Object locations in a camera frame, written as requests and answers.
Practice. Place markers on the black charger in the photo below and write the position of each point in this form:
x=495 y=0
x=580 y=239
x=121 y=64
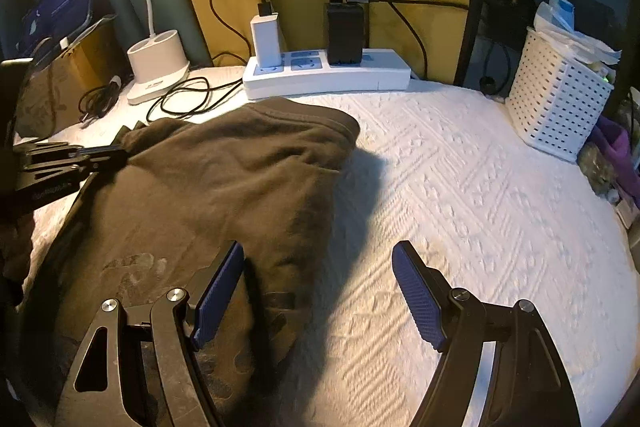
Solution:
x=345 y=34

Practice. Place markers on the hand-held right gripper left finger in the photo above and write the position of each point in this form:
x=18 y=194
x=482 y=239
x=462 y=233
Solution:
x=217 y=292

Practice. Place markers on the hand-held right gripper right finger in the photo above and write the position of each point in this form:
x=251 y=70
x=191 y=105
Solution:
x=417 y=297

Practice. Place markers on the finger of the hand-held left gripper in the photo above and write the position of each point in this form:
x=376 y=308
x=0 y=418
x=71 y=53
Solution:
x=100 y=157

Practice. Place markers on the white perforated plastic basket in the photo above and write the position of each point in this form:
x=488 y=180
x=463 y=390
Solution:
x=555 y=102

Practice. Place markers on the cardboard box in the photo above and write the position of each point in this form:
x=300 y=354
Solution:
x=65 y=77

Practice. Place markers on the purple tablet case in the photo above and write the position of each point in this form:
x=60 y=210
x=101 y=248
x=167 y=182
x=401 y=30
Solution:
x=60 y=7

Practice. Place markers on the purple cloth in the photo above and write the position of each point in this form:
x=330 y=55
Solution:
x=617 y=147

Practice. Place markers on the white papers in basket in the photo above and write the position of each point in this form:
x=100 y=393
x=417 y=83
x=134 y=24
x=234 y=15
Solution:
x=570 y=34

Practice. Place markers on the white desk lamp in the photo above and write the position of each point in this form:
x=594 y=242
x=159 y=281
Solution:
x=157 y=67

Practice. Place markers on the olive brown t-shirt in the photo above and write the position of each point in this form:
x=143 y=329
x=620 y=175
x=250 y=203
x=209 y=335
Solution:
x=215 y=187

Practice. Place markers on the white power strip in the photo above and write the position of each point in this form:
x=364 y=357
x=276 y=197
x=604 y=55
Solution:
x=330 y=79

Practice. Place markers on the white textured table cover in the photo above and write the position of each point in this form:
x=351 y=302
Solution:
x=475 y=207

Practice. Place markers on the white charger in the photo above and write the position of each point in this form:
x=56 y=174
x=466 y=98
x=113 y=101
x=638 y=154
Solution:
x=266 y=39

